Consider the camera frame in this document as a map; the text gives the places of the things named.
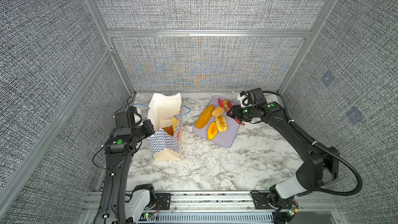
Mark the red kitchen tongs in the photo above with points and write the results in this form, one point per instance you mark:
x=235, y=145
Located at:
x=226, y=109

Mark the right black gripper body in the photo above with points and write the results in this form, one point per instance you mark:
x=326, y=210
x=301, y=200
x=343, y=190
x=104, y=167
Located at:
x=245, y=113

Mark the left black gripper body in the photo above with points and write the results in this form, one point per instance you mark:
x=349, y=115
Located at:
x=143, y=130

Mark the golden oval bread roll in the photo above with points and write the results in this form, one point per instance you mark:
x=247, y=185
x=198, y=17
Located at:
x=218, y=111

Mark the aluminium front rail frame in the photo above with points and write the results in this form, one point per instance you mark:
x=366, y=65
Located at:
x=236, y=207

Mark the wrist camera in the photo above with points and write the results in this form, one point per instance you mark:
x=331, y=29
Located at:
x=254, y=97
x=130, y=118

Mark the dark orange oval bread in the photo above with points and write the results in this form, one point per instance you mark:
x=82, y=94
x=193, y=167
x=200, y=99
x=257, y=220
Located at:
x=169, y=130

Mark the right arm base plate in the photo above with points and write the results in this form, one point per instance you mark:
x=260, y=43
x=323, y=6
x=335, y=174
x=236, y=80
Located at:
x=261, y=200

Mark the lilac plastic tray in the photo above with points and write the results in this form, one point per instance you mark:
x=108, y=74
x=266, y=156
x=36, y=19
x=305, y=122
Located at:
x=224, y=139

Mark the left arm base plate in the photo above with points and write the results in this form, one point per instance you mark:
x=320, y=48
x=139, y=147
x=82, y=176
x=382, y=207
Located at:
x=162, y=202

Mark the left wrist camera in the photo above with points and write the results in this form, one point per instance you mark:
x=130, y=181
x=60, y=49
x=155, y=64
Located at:
x=130, y=118

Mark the long orange baguette bread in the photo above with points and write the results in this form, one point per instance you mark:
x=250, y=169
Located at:
x=205, y=116

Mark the blue checkered paper bag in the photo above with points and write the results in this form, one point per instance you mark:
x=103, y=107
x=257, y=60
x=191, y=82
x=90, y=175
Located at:
x=166, y=113

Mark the ridged yellow spiral bread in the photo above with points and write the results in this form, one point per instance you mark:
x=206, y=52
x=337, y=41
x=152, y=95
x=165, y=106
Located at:
x=174, y=123

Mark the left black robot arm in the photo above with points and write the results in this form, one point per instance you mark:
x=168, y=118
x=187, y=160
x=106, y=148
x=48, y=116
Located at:
x=119, y=151

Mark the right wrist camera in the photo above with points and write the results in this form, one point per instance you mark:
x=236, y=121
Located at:
x=254, y=97

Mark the small yellow croissant bread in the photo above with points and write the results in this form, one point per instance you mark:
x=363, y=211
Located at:
x=225, y=102

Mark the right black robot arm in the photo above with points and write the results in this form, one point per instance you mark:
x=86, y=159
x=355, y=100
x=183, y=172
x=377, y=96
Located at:
x=318, y=167

